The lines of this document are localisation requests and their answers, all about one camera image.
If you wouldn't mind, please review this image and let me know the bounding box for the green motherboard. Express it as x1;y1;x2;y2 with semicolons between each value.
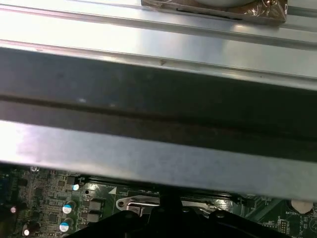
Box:
0;165;317;238

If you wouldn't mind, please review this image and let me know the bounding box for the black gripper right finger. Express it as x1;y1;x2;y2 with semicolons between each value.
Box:
170;191;292;238

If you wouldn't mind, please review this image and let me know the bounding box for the CPU socket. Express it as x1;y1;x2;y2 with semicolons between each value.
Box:
115;195;235;221

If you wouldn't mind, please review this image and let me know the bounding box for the round coin battery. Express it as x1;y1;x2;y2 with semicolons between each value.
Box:
290;199;313;214

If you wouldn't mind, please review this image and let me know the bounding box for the open black PC case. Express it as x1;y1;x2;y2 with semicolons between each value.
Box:
0;39;317;202

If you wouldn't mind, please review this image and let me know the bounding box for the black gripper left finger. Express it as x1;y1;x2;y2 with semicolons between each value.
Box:
65;191;171;238

